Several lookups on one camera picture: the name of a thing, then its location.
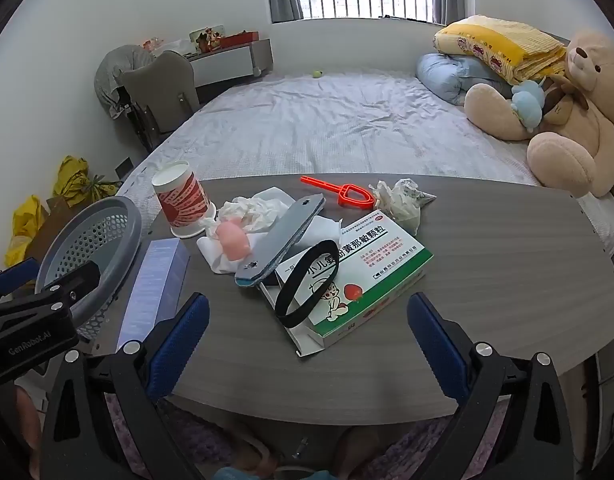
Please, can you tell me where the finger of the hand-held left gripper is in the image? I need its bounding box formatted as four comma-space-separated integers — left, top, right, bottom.
0, 258, 41, 302
34, 260, 101, 310

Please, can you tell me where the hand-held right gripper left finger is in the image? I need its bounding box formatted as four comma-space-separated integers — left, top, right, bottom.
40, 292, 211, 480

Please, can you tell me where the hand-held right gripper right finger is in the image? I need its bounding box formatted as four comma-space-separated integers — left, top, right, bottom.
406, 291, 582, 480

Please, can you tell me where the grey perforated plastic basket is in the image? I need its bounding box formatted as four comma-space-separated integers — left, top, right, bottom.
34, 196, 144, 343

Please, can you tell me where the pale blue long carton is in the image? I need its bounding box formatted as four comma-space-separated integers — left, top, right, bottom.
116, 238, 190, 353

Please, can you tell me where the green and white medicine box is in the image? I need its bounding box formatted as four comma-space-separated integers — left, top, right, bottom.
257, 210, 434, 358

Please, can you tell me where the pink pig toy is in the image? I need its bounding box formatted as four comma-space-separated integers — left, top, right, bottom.
214, 220, 253, 261

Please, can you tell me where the red and white paper cup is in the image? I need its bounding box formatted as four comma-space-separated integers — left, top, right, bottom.
152, 161, 218, 239

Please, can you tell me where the black elastic band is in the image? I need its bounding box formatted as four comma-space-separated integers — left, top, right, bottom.
274, 240, 340, 330

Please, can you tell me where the silver wrapper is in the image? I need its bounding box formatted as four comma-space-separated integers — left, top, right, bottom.
369, 178, 436, 235

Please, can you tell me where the person's left forearm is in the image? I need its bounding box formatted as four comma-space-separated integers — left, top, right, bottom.
14, 387, 43, 466

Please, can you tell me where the yellow plastic bag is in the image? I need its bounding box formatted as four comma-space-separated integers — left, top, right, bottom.
52, 156, 120, 206
4, 195, 48, 268

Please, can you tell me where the brown cardboard box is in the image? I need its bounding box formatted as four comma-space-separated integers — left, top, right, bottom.
24, 195, 83, 261

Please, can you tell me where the purple rug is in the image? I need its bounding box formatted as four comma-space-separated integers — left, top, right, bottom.
102, 390, 510, 480

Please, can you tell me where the blue cloth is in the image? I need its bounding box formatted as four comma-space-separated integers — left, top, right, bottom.
213, 465, 299, 480

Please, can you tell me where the grey-blue flat oblong plate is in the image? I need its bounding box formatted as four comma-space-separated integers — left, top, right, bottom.
234, 194, 326, 288

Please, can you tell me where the crumpled white tissue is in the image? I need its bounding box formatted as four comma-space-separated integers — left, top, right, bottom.
217, 195, 288, 233

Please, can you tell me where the white cloth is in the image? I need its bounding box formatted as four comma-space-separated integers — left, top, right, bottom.
196, 186, 345, 276

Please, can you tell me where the orange plastic key tool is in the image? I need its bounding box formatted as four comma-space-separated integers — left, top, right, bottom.
300, 175, 377, 209

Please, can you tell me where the grey chair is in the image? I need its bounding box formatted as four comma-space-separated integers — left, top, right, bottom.
118, 50, 200, 153

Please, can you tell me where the grey clothing heap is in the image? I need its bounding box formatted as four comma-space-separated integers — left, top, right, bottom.
94, 45, 158, 111

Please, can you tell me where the beige teddy bear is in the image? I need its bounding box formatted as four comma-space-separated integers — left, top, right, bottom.
463, 30, 614, 198

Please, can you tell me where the bed with white sheet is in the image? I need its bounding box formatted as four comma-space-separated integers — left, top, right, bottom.
114, 67, 614, 256

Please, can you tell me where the small blue plush toy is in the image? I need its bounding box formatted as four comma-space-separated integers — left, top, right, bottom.
511, 77, 546, 128

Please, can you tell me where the light blue pillow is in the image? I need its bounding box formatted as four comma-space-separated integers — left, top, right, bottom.
416, 52, 512, 107

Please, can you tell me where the grey and white desk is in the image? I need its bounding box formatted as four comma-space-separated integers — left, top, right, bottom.
184, 38, 274, 103

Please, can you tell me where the picture tin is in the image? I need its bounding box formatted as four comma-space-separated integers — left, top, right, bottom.
189, 25, 226, 52

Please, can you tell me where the red flat box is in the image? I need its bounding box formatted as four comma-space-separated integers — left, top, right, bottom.
221, 31, 260, 48

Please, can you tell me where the folded yellow blanket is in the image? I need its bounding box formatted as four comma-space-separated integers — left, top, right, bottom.
433, 14, 570, 86

